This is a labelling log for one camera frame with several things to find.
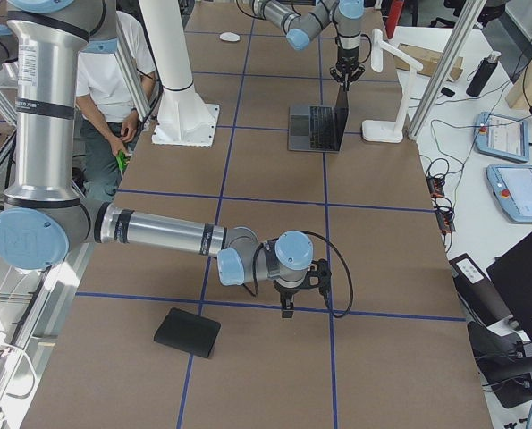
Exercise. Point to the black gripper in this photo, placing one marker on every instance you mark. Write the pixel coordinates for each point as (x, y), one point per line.
(289, 292)
(347, 59)

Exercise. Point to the grey laptop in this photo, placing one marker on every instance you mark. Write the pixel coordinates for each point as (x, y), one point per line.
(318, 128)

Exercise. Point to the black mouse pad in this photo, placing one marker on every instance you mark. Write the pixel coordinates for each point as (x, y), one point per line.
(188, 332)

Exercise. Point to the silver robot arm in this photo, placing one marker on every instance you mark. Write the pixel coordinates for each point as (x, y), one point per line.
(44, 217)
(300, 29)

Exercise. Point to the white computer mouse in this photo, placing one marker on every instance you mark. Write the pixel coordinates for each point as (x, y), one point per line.
(230, 37)

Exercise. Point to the cardboard box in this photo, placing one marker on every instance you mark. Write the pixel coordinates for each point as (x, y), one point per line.
(430, 59)

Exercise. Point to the black water bottle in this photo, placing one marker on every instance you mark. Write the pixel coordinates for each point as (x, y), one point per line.
(483, 73)

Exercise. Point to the left black usb hub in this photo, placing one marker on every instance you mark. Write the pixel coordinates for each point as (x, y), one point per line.
(435, 186)

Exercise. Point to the black usb hub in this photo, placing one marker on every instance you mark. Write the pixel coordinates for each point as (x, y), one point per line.
(445, 217)
(435, 186)

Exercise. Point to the upper teach pendant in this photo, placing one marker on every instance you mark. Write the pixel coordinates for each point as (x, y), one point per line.
(502, 136)

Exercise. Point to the teach pendant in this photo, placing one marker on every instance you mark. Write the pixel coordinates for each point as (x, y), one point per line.
(502, 136)
(512, 188)

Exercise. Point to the right black usb hub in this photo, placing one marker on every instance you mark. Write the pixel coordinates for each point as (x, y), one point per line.
(445, 217)

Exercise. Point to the lower teach pendant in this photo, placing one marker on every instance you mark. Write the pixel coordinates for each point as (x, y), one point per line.
(512, 188)

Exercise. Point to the person in white shirt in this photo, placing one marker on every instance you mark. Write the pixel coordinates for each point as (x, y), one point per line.
(110, 124)

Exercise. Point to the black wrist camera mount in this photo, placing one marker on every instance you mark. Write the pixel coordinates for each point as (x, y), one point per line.
(319, 277)

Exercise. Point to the aluminium frame post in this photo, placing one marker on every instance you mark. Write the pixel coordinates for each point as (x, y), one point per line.
(456, 41)

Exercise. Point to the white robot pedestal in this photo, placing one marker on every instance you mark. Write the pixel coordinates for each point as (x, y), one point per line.
(183, 118)

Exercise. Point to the green handled tool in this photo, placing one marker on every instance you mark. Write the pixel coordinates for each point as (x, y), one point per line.
(122, 161)

